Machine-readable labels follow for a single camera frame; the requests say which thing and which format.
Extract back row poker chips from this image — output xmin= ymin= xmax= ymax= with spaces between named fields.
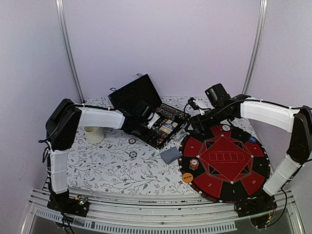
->
xmin=156 ymin=104 xmax=190 ymax=120

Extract round red black poker mat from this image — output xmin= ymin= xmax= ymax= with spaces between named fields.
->
xmin=178 ymin=124 xmax=271 ymax=203

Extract orange big blind button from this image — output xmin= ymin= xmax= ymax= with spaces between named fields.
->
xmin=182 ymin=173 xmax=194 ymax=183

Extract front row poker chips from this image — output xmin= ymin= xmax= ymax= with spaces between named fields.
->
xmin=150 ymin=130 xmax=169 ymax=149

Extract blue white loose chip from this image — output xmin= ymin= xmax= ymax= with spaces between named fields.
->
xmin=129 ymin=151 xmax=137 ymax=158

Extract left aluminium frame post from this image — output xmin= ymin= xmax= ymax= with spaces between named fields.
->
xmin=55 ymin=0 xmax=85 ymax=103

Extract blue small blind button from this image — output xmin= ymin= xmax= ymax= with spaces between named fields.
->
xmin=249 ymin=136 xmax=257 ymax=143

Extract floral white table mat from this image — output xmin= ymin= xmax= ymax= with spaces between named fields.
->
xmin=50 ymin=96 xmax=254 ymax=195

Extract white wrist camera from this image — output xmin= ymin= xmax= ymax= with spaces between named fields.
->
xmin=188 ymin=97 xmax=211 ymax=116
xmin=147 ymin=112 xmax=160 ymax=129

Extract red 5 poker chip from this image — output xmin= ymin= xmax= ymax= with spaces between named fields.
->
xmin=189 ymin=158 xmax=199 ymax=170

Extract white dealer button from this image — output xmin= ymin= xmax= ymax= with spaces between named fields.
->
xmin=222 ymin=124 xmax=231 ymax=132

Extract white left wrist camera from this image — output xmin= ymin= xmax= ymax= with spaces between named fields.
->
xmin=147 ymin=112 xmax=160 ymax=129

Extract red white loose chip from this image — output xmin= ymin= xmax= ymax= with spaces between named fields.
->
xmin=128 ymin=138 xmax=136 ymax=144

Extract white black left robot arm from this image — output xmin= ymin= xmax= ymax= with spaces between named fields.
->
xmin=39 ymin=98 xmax=160 ymax=217

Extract grey card deck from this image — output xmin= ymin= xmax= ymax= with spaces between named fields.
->
xmin=160 ymin=147 xmax=182 ymax=164

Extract row poker chips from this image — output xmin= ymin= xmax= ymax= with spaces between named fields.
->
xmin=156 ymin=104 xmax=190 ymax=120
xmin=150 ymin=130 xmax=169 ymax=149

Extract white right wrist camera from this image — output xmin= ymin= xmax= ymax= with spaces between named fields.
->
xmin=188 ymin=97 xmax=211 ymax=116

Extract blue boxed card deck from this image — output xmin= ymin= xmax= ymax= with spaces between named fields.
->
xmin=161 ymin=120 xmax=178 ymax=133

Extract aluminium frame post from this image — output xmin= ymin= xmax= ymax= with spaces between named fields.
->
xmin=55 ymin=0 xmax=85 ymax=103
xmin=242 ymin=0 xmax=268 ymax=95

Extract right aluminium frame post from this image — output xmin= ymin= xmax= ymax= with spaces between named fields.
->
xmin=242 ymin=0 xmax=268 ymax=95

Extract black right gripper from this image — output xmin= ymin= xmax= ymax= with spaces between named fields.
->
xmin=185 ymin=104 xmax=231 ymax=134

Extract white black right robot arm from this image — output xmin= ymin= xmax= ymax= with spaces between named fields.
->
xmin=187 ymin=83 xmax=312 ymax=213

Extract open black poker chip case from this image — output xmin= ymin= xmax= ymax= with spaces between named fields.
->
xmin=108 ymin=74 xmax=190 ymax=145

